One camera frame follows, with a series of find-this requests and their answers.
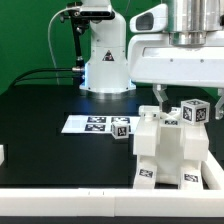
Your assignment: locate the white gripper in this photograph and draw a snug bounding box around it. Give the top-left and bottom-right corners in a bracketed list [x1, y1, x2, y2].
[128, 33, 224, 120]

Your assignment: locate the white marker cube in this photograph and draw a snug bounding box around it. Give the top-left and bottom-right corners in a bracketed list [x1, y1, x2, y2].
[111, 122, 130, 139]
[181, 99, 210, 125]

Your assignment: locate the white chair seat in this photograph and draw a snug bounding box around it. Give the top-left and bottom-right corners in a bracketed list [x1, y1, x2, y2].
[136, 111, 204, 186]

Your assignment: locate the white chair back frame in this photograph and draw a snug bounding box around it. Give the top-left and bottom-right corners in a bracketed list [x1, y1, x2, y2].
[133, 105, 209, 163]

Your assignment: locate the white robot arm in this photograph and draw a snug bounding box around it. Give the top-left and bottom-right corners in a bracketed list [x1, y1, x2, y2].
[68, 0, 224, 119]

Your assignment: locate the white piece at left edge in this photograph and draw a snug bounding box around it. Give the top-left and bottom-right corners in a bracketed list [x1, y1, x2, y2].
[0, 145, 5, 166]

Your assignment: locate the white marker base plate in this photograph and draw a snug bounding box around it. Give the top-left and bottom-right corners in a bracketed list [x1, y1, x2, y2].
[62, 115, 140, 134]

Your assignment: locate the black table cable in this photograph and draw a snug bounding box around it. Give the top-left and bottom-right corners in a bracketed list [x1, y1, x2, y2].
[8, 67, 84, 91]

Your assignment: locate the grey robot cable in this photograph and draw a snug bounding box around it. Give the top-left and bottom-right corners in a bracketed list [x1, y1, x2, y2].
[47, 5, 82, 86]

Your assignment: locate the white L-shaped wall fence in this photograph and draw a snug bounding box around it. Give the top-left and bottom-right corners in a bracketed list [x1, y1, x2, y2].
[0, 155, 224, 217]

